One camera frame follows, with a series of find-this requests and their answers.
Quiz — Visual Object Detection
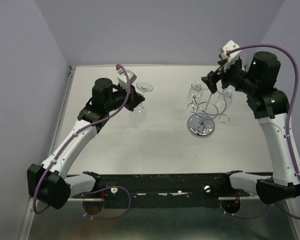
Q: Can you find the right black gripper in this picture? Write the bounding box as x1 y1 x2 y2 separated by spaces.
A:
202 55 259 95

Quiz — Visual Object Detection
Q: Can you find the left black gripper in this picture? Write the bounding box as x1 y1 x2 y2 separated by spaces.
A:
105 83 145 113

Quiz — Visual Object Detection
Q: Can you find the clear wine glass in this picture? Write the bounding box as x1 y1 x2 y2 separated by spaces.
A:
133 82 154 114
187 81 204 102
214 88 233 114

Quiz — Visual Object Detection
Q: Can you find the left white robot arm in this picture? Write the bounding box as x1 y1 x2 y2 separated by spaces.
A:
26 78 145 214

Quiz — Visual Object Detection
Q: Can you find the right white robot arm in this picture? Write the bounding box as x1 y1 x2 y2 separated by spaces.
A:
201 50 300 204

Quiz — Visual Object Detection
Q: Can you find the chrome wine glass rack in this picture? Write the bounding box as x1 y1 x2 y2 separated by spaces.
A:
186 87 231 138

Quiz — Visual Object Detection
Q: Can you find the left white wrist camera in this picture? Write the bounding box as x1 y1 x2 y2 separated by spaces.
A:
117 69 137 91

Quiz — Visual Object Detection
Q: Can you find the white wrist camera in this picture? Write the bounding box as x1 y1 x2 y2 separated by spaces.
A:
117 69 137 91
218 40 241 73

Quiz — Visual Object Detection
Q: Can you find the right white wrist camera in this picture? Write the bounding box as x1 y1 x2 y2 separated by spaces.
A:
218 40 241 73

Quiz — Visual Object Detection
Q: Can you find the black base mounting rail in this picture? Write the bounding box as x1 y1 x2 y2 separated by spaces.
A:
74 173 251 209

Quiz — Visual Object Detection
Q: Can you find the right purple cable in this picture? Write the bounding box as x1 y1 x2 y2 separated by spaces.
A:
219 44 300 221

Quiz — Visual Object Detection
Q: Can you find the purple cable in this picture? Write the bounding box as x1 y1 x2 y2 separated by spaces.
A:
219 44 300 221
31 64 132 221

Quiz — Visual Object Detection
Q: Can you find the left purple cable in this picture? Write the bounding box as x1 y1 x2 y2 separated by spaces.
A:
31 64 132 221

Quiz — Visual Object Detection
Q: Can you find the aluminium frame rail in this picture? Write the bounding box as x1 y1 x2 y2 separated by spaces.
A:
18 66 76 240

